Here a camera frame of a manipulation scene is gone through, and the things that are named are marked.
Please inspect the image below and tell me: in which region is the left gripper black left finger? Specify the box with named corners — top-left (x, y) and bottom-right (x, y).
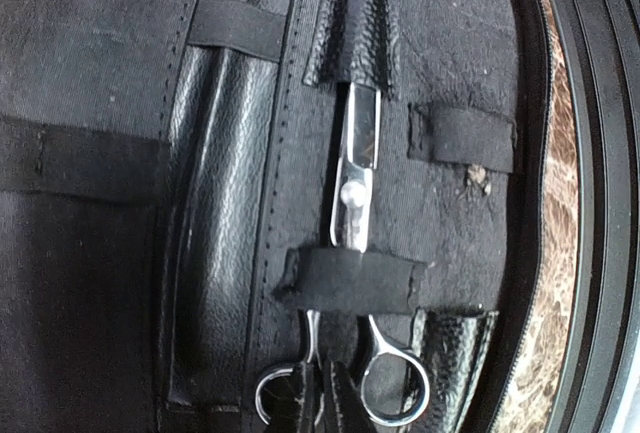
top-left (272, 362), bottom-right (320, 433)

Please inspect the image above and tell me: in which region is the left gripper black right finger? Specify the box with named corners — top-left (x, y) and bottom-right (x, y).
top-left (323, 360), bottom-right (373, 433)

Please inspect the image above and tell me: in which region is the black zippered tool case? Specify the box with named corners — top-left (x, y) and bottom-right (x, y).
top-left (1, 0), bottom-right (552, 432)

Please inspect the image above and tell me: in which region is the black front table rail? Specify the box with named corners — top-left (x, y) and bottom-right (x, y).
top-left (548, 0), bottom-right (639, 432)

